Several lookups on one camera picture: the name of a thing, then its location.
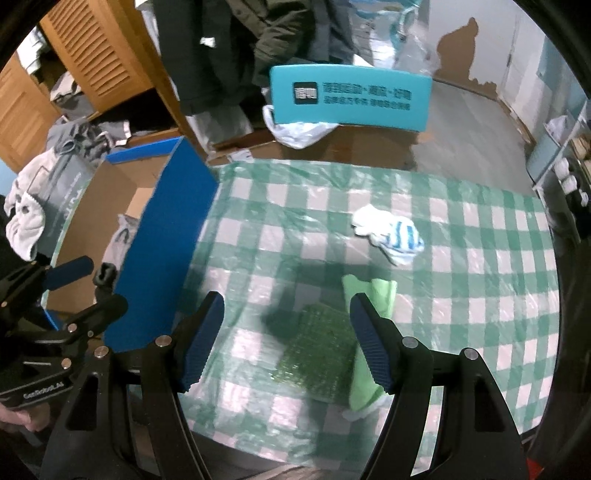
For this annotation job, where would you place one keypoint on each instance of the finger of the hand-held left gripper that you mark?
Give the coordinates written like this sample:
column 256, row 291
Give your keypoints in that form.
column 71, row 270
column 101, row 314

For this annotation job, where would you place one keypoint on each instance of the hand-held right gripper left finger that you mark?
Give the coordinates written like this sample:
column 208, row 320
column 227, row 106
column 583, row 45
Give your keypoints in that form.
column 201, row 341

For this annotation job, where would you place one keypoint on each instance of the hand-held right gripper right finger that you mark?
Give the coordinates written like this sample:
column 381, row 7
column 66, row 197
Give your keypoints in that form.
column 369, row 341

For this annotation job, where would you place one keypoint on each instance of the light green cloth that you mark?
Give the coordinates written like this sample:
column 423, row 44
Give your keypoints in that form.
column 381, row 295

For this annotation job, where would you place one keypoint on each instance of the green bubble wrap sheet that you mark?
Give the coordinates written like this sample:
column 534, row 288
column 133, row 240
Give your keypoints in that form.
column 318, row 355

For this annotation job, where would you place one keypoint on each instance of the blue-rimmed cardboard shoe box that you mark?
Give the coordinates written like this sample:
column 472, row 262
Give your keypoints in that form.
column 161, row 240

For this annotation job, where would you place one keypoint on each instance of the white blue-striped sock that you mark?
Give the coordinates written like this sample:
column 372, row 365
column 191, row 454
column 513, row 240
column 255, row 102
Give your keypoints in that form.
column 397, row 235

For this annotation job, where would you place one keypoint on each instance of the person's left hand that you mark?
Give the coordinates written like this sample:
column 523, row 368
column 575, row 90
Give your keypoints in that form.
column 16, row 417

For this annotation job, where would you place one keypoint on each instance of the white towel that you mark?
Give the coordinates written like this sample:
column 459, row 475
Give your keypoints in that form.
column 23, row 221

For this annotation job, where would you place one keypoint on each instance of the grey printed tote bag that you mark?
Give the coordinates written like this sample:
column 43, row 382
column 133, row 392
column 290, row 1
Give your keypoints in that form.
column 69, row 194

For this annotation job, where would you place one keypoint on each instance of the green white checkered tablecloth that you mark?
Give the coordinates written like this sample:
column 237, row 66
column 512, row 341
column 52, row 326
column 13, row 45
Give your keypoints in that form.
column 461, row 277

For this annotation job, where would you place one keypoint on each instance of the grey hoodie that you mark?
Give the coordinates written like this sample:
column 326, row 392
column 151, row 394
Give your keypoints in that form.
column 69, row 134

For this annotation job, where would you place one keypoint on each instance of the grey clothes in wardrobe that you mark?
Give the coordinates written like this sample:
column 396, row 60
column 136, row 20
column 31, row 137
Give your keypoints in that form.
column 69, row 99

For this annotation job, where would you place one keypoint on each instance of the brown cardboard box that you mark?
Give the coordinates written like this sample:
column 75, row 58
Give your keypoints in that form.
column 369, row 147

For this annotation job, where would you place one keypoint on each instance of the wooden louvered wardrobe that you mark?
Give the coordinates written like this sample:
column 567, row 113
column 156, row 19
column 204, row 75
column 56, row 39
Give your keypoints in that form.
column 92, row 55

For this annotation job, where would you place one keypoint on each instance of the white plastic bag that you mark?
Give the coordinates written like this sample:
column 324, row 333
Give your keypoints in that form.
column 295, row 131

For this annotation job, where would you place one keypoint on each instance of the black hanging coat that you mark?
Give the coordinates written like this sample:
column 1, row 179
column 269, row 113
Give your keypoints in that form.
column 207, row 69

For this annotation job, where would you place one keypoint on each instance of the teal printed box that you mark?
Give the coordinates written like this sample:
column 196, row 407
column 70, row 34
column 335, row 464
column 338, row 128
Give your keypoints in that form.
column 351, row 97

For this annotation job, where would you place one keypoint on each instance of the light blue trash bin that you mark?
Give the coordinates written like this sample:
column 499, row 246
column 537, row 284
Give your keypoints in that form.
column 545, row 157

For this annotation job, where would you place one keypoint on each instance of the group of assorted shoes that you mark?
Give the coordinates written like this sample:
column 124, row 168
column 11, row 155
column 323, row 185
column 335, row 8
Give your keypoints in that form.
column 568, row 180

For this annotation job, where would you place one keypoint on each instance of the clear blue plastic bag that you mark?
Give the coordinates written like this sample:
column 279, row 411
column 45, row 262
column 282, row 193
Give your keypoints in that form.
column 383, row 37

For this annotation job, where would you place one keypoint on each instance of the dark blue hanging coat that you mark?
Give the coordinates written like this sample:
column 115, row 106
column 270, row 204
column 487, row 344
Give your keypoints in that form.
column 337, row 32

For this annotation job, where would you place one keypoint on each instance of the olive green hanging jacket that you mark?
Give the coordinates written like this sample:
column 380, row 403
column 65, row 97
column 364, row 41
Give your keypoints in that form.
column 281, row 37

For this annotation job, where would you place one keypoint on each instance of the white door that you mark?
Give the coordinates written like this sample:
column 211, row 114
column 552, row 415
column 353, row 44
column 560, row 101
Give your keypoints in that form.
column 521, row 60

